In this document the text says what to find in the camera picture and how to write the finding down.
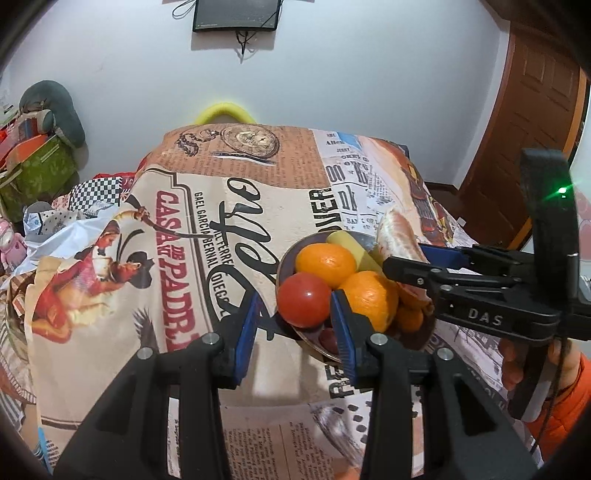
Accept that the pink toy figure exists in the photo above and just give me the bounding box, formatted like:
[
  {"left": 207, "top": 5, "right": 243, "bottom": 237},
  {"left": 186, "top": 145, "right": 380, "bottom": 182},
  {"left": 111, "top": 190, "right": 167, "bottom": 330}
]
[{"left": 0, "top": 219, "right": 26, "bottom": 273}]

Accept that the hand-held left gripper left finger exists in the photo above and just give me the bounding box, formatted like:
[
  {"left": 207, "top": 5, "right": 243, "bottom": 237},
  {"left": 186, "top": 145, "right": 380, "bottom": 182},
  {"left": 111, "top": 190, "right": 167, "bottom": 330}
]
[{"left": 53, "top": 292, "right": 262, "bottom": 480}]

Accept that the person's right forearm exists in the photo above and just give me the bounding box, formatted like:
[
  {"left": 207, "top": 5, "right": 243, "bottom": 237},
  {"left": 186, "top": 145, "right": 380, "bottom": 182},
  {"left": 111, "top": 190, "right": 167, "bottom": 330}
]
[{"left": 526, "top": 339, "right": 591, "bottom": 462}]

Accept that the green patterned box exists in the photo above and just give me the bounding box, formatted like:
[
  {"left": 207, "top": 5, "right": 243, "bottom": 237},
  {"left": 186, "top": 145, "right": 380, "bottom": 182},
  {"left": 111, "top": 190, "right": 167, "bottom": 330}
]
[{"left": 0, "top": 138, "right": 79, "bottom": 213}]

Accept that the newspaper print tablecloth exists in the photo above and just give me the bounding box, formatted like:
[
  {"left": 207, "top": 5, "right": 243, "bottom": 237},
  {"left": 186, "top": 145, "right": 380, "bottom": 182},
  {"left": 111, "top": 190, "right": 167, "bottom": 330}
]
[{"left": 9, "top": 124, "right": 541, "bottom": 480}]

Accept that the dark brown plate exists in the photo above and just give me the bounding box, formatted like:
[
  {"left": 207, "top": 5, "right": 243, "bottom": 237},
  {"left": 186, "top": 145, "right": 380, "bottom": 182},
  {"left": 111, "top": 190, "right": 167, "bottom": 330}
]
[{"left": 276, "top": 231, "right": 437, "bottom": 365}]

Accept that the grey neck pillow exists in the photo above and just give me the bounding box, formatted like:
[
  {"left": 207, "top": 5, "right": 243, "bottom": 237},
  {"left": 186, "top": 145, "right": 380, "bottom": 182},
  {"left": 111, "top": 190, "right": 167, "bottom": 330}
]
[{"left": 18, "top": 80, "right": 87, "bottom": 148}]

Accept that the large orange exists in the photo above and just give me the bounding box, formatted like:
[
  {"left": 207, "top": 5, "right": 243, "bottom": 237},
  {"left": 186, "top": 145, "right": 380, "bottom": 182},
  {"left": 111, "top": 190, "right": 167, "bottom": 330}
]
[{"left": 338, "top": 271, "right": 400, "bottom": 333}]

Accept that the red tomato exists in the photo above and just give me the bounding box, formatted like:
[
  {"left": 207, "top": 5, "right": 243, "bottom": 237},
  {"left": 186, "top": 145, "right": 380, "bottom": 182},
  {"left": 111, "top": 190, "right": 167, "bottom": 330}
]
[{"left": 277, "top": 272, "right": 333, "bottom": 329}]

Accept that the brown wooden door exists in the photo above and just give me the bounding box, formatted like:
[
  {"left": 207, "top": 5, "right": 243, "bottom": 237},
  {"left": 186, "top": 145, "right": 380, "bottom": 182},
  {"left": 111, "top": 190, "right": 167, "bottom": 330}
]
[{"left": 455, "top": 21, "right": 591, "bottom": 250}]

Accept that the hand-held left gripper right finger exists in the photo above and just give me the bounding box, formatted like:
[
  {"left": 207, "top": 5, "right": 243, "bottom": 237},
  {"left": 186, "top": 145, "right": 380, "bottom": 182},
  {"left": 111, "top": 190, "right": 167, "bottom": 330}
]
[{"left": 329, "top": 290, "right": 539, "bottom": 480}]

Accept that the medium orange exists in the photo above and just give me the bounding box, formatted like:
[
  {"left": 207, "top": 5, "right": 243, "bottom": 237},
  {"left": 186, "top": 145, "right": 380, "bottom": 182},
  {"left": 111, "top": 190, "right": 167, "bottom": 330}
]
[{"left": 295, "top": 243, "right": 358, "bottom": 289}]

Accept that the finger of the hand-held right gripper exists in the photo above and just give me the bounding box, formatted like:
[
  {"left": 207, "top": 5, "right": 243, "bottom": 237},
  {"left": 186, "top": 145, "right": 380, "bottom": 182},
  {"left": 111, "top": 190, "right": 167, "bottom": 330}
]
[
  {"left": 382, "top": 255, "right": 462, "bottom": 292},
  {"left": 418, "top": 244, "right": 532, "bottom": 278}
]

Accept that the white blue patterned cloth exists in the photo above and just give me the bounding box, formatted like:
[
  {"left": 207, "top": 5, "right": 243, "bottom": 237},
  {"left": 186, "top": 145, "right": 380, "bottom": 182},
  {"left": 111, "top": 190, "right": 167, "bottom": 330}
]
[{"left": 23, "top": 202, "right": 77, "bottom": 243}]

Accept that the small mandarin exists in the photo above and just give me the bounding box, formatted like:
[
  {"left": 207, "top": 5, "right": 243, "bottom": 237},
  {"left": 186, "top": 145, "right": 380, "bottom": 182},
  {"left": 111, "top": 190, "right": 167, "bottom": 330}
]
[{"left": 392, "top": 305, "right": 424, "bottom": 334}]

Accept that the black wall monitor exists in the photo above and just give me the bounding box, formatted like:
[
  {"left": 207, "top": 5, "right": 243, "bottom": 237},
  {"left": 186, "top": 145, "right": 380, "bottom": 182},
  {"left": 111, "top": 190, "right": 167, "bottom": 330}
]
[{"left": 192, "top": 0, "right": 282, "bottom": 33}]

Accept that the red orange box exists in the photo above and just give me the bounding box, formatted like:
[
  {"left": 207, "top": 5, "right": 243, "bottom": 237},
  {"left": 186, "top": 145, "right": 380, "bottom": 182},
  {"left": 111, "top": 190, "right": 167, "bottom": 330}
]
[{"left": 0, "top": 115, "right": 51, "bottom": 171}]

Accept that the short yellow-green corn piece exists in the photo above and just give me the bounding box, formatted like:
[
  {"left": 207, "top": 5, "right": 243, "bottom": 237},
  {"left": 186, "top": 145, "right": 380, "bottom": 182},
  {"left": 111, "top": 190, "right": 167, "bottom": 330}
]
[{"left": 327, "top": 231, "right": 384, "bottom": 274}]

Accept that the person's right hand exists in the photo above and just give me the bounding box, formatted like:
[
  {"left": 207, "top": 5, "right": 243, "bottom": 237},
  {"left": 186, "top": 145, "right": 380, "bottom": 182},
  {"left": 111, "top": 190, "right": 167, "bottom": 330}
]
[{"left": 500, "top": 338, "right": 527, "bottom": 393}]

